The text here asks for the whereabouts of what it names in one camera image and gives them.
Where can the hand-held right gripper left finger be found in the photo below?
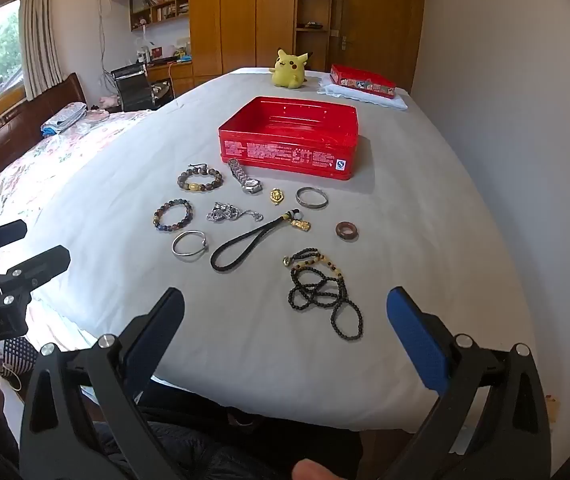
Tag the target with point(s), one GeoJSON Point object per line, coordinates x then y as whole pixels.
{"type": "Point", "coordinates": [157, 340]}

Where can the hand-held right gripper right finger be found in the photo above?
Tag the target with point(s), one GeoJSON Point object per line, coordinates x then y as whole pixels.
{"type": "Point", "coordinates": [415, 340]}

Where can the plain silver bangle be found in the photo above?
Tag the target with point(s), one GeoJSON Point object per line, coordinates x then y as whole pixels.
{"type": "Point", "coordinates": [190, 255]}

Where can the patterned silver bangle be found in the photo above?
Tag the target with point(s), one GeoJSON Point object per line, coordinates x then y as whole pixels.
{"type": "Point", "coordinates": [311, 205]}

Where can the red tin box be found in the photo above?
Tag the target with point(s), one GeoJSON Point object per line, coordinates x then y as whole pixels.
{"type": "Point", "coordinates": [290, 152]}

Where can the person's right hand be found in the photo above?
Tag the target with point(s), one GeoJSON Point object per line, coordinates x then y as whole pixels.
{"type": "Point", "coordinates": [315, 471]}

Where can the patterned dark cloth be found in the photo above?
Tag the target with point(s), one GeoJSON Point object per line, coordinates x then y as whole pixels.
{"type": "Point", "coordinates": [17, 355]}

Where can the floral blanket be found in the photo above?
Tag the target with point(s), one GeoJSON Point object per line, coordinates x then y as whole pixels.
{"type": "Point", "coordinates": [40, 160]}

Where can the dark wooden headboard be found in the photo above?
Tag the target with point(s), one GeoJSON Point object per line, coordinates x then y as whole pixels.
{"type": "Point", "coordinates": [15, 125]}

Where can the black jacket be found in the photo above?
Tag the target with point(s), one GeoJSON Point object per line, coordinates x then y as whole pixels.
{"type": "Point", "coordinates": [215, 450]}

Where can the folded blue grey cloth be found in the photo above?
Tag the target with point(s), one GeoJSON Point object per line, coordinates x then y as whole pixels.
{"type": "Point", "coordinates": [65, 117]}

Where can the pink plush toy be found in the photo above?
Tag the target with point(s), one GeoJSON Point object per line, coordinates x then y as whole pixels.
{"type": "Point", "coordinates": [108, 102]}

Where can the silver wrist watch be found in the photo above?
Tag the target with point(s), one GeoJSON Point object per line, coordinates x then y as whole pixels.
{"type": "Point", "coordinates": [252, 186]}

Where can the gold pendant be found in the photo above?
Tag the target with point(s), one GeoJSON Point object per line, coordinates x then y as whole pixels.
{"type": "Point", "coordinates": [276, 196]}

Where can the black office chair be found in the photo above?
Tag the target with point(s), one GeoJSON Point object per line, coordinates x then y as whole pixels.
{"type": "Point", "coordinates": [132, 85]}

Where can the beige curtain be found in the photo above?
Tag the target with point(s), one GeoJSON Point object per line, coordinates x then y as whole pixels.
{"type": "Point", "coordinates": [40, 35]}

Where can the wooden desk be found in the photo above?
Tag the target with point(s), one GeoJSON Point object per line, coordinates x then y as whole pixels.
{"type": "Point", "coordinates": [177, 77]}

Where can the white folded cloth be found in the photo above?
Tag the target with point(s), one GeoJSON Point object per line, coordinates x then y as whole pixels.
{"type": "Point", "coordinates": [390, 102]}

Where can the red tin lid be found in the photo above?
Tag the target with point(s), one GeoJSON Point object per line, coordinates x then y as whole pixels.
{"type": "Point", "coordinates": [360, 80]}

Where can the wooden bookshelf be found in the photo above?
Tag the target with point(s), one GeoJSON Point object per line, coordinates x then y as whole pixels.
{"type": "Point", "coordinates": [160, 7]}

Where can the yellow plush toy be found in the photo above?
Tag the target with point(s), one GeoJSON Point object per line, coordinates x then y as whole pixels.
{"type": "Point", "coordinates": [287, 72]}

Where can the wooden door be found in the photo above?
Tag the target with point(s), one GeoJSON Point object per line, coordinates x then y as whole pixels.
{"type": "Point", "coordinates": [375, 25]}

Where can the wooden wardrobe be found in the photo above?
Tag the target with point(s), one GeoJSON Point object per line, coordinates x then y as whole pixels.
{"type": "Point", "coordinates": [245, 10]}

